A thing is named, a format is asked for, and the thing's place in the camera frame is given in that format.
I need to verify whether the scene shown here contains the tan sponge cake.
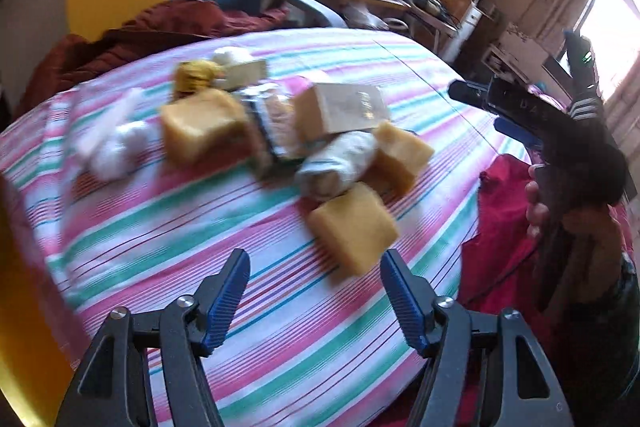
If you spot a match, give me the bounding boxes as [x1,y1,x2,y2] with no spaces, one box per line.
[372,121,434,195]
[307,182,399,275]

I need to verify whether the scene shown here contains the brown cardboard box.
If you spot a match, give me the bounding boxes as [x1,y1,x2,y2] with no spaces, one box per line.
[293,82,390,142]

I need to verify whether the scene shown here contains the tan sponge cake front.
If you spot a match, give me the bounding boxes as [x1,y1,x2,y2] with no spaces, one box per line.
[307,182,399,275]

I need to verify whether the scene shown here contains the white plastic lump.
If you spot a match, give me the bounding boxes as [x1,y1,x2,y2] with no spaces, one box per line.
[89,120,150,182]

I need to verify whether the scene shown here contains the biscuit packet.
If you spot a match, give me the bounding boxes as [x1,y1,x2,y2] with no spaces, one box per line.
[234,82,307,176]

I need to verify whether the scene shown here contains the tan sponge cake block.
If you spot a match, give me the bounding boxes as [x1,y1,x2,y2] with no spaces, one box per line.
[158,88,248,166]

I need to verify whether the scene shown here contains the green white medicine box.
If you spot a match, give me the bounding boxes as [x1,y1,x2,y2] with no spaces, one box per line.
[214,58,268,91]

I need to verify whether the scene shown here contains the yellow ball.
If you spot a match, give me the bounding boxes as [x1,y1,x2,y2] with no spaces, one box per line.
[174,60,224,100]

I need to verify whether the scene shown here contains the person's right hand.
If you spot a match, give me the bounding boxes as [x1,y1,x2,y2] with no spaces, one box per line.
[525,164,623,311]

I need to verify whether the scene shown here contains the red cloth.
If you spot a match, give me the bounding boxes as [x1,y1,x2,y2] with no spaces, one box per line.
[456,152,634,358]

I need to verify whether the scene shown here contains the striped bed sheet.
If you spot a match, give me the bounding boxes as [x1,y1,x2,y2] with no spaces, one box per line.
[1,28,526,426]

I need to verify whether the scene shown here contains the dark red quilted blanket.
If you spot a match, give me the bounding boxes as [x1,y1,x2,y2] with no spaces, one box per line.
[13,0,290,118]

